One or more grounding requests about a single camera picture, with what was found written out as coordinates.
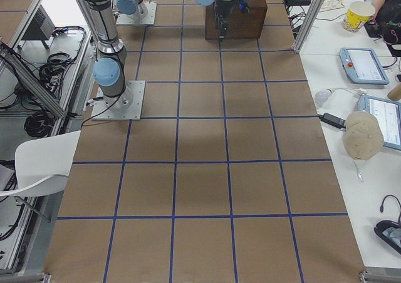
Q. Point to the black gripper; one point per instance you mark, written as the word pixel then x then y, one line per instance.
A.
pixel 223 8

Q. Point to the dark brown wooden drawer cabinet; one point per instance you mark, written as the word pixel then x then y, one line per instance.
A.
pixel 241 26

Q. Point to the white light bulb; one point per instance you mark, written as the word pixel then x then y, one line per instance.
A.
pixel 322 96

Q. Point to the yellow popcorn paper cup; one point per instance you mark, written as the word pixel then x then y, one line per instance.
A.
pixel 357 15

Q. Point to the blue teach pendant upper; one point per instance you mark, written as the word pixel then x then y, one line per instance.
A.
pixel 362 66

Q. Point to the blue teach pendant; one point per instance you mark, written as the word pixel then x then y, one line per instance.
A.
pixel 387 113
pixel 362 66

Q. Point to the black power adapter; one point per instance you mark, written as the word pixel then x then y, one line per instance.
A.
pixel 332 120

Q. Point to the grey electronics box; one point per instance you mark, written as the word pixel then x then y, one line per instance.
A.
pixel 41 28

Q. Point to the beige baseball cap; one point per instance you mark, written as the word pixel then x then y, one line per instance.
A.
pixel 363 138

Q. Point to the blue teach pendant lower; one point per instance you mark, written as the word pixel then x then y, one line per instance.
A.
pixel 387 113

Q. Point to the white plastic chair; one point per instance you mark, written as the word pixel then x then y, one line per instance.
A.
pixel 43 165

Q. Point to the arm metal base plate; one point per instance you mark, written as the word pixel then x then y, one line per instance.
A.
pixel 128 107
pixel 124 20

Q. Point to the aluminium frame post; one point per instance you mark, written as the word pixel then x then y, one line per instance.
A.
pixel 307 25

